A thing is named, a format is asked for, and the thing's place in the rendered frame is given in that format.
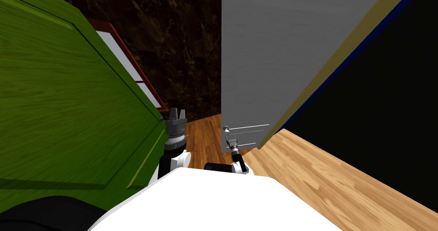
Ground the grey door leaf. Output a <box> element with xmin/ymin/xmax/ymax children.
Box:
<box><xmin>221</xmin><ymin>0</ymin><xmax>391</xmax><ymax>154</ymax></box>

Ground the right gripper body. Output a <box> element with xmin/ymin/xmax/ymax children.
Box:
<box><xmin>222</xmin><ymin>125</ymin><xmax>239</xmax><ymax>150</ymax></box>

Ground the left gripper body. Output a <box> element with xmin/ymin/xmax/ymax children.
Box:
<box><xmin>165</xmin><ymin>117</ymin><xmax>189</xmax><ymax>136</ymax></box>

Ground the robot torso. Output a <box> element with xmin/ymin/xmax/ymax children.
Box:
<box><xmin>87</xmin><ymin>162</ymin><xmax>343</xmax><ymax>231</ymax></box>

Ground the green wooden door leaf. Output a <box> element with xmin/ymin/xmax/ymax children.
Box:
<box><xmin>0</xmin><ymin>0</ymin><xmax>171</xmax><ymax>214</ymax></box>

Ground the red framed window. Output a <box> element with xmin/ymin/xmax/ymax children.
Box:
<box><xmin>87</xmin><ymin>18</ymin><xmax>170</xmax><ymax>114</ymax></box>

